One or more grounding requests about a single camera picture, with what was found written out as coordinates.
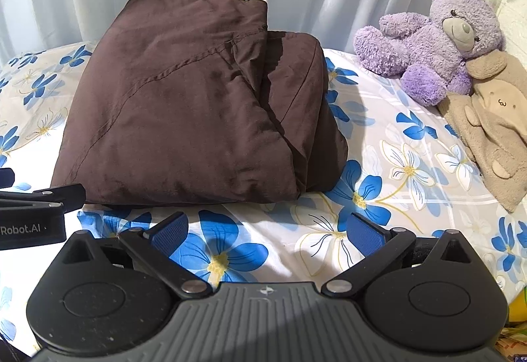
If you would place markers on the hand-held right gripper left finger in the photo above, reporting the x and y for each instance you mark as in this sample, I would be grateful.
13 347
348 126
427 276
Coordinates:
169 236

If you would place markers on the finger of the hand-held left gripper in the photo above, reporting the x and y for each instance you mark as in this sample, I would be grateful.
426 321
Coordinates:
6 177
61 195

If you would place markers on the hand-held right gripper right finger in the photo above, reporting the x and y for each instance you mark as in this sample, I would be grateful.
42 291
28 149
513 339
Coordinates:
364 236

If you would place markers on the dark brown garment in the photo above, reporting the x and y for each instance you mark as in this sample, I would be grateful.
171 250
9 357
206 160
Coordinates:
185 106

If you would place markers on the blue floral bedsheet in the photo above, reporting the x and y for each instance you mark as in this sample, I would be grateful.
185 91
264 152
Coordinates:
391 181

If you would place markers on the yellow toy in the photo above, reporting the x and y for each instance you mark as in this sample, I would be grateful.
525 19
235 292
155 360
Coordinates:
519 306

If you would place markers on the beige plush toy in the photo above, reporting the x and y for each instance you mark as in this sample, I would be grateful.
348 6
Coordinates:
494 119

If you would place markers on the purple teddy bear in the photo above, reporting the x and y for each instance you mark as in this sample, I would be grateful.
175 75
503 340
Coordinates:
436 36

